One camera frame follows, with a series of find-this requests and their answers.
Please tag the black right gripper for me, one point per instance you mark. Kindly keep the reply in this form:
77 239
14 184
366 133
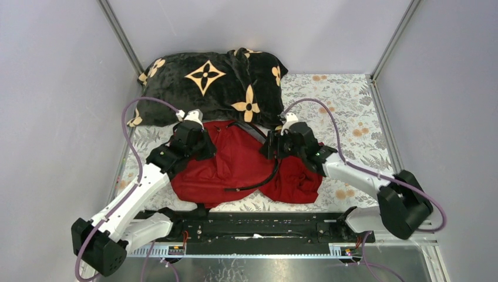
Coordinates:
274 138

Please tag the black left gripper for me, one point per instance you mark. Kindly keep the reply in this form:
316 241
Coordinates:
201 147

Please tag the red student backpack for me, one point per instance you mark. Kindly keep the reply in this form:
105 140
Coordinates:
237 170

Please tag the black floral plush blanket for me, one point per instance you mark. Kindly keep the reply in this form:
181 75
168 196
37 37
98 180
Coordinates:
242 85

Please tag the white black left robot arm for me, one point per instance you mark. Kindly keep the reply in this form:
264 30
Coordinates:
104 241

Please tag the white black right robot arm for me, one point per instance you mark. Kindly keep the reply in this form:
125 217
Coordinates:
401 207

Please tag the red cloth garment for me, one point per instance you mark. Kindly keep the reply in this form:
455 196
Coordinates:
293 183

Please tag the floral patterned table mat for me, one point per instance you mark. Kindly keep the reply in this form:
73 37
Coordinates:
341 112

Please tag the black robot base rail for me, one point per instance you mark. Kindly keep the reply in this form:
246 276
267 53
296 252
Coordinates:
243 233

